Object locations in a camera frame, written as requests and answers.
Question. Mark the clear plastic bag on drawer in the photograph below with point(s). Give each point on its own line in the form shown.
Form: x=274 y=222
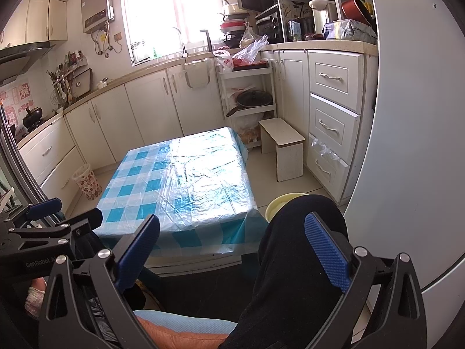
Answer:
x=325 y=149

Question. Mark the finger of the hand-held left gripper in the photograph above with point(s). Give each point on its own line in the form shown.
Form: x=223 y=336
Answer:
x=45 y=207
x=83 y=223

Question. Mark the black toaster oven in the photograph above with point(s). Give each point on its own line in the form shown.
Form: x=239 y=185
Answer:
x=269 y=29

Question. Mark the blue checked plastic tablecloth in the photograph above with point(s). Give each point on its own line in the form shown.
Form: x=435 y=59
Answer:
x=203 y=174

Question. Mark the person's black trousers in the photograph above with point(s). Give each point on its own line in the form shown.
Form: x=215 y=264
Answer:
x=290 y=261

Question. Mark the pink wall stickers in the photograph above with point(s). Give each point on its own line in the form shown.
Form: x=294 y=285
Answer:
x=16 y=98

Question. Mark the clear hanging food bag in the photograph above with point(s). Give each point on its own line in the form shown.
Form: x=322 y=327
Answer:
x=247 y=38

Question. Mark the leaning cutting board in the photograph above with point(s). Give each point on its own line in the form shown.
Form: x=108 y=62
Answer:
x=80 y=81

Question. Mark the chrome kitchen faucet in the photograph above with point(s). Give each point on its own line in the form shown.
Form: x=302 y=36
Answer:
x=183 y=41

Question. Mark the floral wastebasket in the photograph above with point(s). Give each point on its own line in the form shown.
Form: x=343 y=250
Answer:
x=87 y=183

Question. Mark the range hood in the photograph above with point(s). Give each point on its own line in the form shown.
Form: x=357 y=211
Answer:
x=21 y=56

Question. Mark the light blue cushion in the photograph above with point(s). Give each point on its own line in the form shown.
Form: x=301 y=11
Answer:
x=181 y=318

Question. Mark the black plastic bag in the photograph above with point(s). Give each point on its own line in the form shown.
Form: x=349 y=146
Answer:
x=92 y=311

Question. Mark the white kitchen base cabinets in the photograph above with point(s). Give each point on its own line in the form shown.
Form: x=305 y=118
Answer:
x=152 y=105

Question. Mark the hanging kitchen utensils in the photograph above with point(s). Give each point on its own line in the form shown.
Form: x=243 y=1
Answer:
x=60 y=83

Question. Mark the yellow plastic stool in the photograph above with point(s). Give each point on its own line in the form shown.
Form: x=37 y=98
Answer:
x=278 y=205

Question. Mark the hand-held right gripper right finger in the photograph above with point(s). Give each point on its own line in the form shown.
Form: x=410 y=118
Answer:
x=328 y=252

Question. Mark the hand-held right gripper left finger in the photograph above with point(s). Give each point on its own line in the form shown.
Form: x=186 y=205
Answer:
x=140 y=251

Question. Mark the stack of bowls and dishes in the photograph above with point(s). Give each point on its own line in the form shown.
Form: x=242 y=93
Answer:
x=232 y=25

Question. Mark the white storage rack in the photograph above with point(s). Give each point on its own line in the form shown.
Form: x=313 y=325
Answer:
x=223 y=94

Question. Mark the white wooden stool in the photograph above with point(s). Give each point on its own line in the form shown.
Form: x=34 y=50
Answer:
x=287 y=145

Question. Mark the white upper cabinets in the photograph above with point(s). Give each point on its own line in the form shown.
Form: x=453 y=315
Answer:
x=43 y=18

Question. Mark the black frying pan with lid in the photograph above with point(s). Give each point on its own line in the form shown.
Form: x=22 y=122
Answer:
x=254 y=99

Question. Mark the white plastic bag red print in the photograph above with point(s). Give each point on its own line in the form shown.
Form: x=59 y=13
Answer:
x=223 y=61

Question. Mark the bright kitchen window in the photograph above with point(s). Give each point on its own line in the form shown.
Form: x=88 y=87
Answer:
x=170 y=11

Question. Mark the orange brown cushion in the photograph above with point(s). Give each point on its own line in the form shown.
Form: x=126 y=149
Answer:
x=178 y=336

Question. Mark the black water tap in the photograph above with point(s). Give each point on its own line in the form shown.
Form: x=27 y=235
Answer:
x=207 y=40

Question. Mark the microwave oven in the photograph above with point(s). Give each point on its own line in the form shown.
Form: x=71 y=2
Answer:
x=254 y=2

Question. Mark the clear plastic bag red contents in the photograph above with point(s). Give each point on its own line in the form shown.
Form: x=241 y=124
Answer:
x=250 y=52

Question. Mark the black wok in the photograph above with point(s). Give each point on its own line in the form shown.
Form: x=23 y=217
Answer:
x=32 y=118

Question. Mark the red saucepan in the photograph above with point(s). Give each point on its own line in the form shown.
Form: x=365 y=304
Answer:
x=356 y=9

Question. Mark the wall water heater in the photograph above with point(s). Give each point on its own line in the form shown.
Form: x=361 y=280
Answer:
x=96 y=7

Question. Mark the person's left forearm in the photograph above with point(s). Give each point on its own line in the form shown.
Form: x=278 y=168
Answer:
x=34 y=298

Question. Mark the white door-hung bin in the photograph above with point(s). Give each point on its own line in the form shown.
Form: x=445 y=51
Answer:
x=198 y=76

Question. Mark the blue grey food package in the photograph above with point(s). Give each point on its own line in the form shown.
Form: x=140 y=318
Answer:
x=348 y=31

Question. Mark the white refrigerator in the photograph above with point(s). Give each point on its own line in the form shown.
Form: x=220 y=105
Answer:
x=417 y=134

